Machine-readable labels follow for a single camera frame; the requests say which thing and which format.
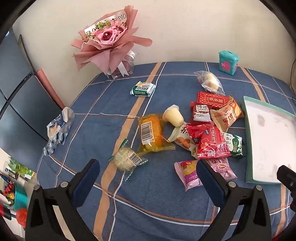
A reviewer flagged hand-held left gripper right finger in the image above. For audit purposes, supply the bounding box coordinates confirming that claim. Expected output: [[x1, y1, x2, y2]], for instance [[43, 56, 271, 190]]
[[196, 159, 272, 241]]

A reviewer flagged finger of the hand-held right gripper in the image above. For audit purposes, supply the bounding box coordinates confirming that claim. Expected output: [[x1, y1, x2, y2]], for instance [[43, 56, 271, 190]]
[[277, 165, 296, 202]]

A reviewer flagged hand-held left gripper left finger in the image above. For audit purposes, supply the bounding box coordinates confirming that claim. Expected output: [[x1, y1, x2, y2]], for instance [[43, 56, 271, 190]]
[[25, 159, 101, 241]]

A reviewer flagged pink roll cake packet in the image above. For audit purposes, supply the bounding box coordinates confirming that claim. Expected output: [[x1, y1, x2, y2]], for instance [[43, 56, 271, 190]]
[[174, 158, 237, 192]]

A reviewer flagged red flowered snack packet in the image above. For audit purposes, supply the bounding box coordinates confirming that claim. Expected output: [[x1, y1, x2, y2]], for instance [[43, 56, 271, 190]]
[[186, 123, 220, 144], [191, 130, 232, 159]]

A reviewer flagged round pastry green-edged packet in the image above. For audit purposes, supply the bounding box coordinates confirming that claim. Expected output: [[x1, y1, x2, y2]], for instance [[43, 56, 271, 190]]
[[109, 138, 148, 181]]

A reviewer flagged green white biscuit packet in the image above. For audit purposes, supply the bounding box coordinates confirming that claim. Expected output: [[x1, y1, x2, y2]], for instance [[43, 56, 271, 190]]
[[222, 132, 244, 159]]

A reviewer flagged white box green rim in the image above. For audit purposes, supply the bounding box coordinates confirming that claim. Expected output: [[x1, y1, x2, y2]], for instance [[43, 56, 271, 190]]
[[243, 96, 296, 184]]

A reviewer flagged beige snack packet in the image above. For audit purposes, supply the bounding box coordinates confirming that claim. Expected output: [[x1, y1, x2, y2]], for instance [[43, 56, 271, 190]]
[[168, 123, 199, 159]]

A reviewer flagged orange cream roll packet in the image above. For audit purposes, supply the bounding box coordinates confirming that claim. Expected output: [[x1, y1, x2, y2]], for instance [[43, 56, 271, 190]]
[[210, 102, 244, 133]]

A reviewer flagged dark red biscuit packet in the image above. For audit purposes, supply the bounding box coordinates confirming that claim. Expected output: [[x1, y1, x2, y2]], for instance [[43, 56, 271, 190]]
[[190, 101, 214, 126]]

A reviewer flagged pudding cup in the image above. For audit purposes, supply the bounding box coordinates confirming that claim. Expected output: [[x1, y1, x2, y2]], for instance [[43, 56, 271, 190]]
[[162, 105, 185, 127]]

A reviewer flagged yellow cake packet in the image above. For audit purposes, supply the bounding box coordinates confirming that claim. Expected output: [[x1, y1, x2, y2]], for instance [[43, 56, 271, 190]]
[[138, 113, 176, 152]]

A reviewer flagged long red cake packet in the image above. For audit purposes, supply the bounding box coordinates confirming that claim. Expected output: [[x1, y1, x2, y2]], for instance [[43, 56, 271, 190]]
[[196, 91, 234, 110]]

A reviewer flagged crumpled blue white packet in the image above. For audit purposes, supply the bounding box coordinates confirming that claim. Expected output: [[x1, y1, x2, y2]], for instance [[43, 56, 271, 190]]
[[43, 107, 75, 156]]

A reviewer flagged blue plaid tablecloth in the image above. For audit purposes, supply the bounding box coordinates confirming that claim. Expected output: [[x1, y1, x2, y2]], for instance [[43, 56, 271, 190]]
[[37, 61, 296, 241]]

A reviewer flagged colourful picture card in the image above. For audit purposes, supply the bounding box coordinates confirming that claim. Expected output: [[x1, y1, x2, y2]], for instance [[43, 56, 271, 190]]
[[5, 158, 37, 180]]

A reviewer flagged teal plastic bin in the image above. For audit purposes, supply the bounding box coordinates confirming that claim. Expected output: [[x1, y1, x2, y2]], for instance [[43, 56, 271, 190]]
[[9, 183, 34, 211]]

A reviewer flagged orange mesh bag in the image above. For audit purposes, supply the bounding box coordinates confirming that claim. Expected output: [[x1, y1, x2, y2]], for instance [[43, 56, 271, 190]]
[[16, 208, 28, 228]]

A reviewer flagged clear packet white pastry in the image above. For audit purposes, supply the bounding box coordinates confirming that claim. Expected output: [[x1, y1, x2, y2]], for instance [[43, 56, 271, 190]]
[[194, 71, 226, 96]]

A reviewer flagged small green white packet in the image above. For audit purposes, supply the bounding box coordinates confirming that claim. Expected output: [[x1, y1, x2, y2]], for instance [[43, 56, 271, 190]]
[[130, 81, 156, 98]]

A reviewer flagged dark panelled cabinet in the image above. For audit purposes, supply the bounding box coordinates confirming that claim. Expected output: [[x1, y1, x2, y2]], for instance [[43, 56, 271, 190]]
[[0, 27, 66, 144]]

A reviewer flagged clear glass vase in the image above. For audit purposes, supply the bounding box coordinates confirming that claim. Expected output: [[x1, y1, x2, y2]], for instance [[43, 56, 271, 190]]
[[111, 50, 136, 79]]

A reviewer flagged teal toy house box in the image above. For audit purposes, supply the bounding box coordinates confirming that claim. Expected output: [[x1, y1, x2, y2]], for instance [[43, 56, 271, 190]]
[[218, 50, 238, 75]]

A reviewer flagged pink rose bouquet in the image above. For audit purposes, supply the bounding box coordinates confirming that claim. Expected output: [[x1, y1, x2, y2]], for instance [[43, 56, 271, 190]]
[[72, 6, 153, 77]]

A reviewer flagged black power cable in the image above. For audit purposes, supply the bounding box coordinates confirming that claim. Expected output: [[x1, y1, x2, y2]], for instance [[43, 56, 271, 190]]
[[289, 59, 296, 103]]

